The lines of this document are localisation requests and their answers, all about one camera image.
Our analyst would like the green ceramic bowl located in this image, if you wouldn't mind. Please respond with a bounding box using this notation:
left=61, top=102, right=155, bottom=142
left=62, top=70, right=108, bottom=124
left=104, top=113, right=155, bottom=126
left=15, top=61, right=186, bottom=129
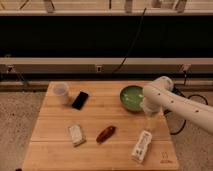
left=120, top=85, right=144, bottom=112

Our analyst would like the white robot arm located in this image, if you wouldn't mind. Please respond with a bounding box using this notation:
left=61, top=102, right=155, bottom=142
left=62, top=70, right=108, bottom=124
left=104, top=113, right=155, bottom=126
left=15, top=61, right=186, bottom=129
left=141, top=76, right=213, bottom=134

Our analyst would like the white plastic bottle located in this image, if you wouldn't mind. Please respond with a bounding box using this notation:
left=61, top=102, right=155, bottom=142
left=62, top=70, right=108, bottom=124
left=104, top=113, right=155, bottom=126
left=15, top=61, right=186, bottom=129
left=131, top=130, right=152, bottom=163

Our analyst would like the brown sausage-shaped object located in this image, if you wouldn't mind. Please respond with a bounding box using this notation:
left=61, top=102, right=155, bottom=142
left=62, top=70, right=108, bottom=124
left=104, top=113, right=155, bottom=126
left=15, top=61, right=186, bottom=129
left=96, top=126, right=116, bottom=144

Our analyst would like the wooden cutting board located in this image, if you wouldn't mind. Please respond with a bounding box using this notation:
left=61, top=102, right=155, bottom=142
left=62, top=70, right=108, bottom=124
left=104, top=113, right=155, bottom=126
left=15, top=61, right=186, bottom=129
left=22, top=81, right=179, bottom=171

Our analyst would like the black smartphone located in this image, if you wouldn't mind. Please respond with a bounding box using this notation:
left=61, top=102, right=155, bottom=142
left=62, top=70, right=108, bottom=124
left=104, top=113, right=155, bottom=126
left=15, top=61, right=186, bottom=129
left=72, top=92, right=89, bottom=110

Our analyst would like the white wrapped packet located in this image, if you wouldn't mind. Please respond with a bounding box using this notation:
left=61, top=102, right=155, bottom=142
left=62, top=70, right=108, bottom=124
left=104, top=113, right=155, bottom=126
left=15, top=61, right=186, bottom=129
left=68, top=124, right=86, bottom=147

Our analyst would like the white plastic cup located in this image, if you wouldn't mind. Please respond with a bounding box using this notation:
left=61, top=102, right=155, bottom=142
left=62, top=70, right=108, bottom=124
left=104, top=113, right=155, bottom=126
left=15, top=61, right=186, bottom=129
left=52, top=83, right=69, bottom=105

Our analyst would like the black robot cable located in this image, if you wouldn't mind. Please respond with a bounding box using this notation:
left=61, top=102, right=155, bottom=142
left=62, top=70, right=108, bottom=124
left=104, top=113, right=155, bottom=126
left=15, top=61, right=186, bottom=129
left=163, top=71, right=209, bottom=136

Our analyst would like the white wall outlet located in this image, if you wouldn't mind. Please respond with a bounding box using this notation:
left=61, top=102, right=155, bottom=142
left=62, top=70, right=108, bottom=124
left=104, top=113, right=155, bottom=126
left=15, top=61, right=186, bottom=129
left=97, top=66, right=102, bottom=72

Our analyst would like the black hanging cable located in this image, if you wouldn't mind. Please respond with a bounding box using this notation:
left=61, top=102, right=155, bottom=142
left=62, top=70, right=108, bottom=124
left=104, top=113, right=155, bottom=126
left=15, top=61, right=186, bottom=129
left=111, top=7, right=148, bottom=74

